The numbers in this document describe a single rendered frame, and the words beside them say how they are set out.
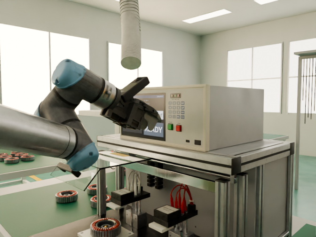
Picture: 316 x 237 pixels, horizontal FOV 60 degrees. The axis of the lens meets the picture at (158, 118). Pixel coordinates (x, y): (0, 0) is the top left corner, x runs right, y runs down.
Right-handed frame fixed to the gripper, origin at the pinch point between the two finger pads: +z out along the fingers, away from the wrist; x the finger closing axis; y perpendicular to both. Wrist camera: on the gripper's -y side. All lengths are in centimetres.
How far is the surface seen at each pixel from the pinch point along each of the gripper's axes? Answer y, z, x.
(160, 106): -5.7, 3.5, -4.9
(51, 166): 31, 44, -153
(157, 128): 1.4, 6.8, -6.5
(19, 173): 42, 23, -153
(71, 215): 44, 14, -52
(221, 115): -6.7, 12.5, 14.3
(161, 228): 32.0, 10.0, 6.1
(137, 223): 36.0, 22.0, -16.8
